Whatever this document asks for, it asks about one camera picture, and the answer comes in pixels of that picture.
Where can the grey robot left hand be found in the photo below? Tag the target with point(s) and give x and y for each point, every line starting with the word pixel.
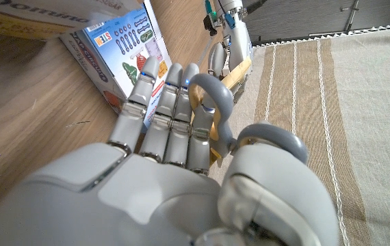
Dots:
pixel 239 44

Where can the beige striped curtain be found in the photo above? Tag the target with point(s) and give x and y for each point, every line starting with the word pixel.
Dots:
pixel 352 119

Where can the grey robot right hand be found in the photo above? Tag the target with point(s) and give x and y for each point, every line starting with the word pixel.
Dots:
pixel 147 198

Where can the blue white cardboard box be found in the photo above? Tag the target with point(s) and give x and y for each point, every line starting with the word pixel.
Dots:
pixel 123 41

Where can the white yellow carton box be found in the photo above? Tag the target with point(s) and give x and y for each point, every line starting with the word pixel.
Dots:
pixel 27 17

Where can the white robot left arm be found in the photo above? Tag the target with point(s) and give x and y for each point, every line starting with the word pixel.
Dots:
pixel 227 8

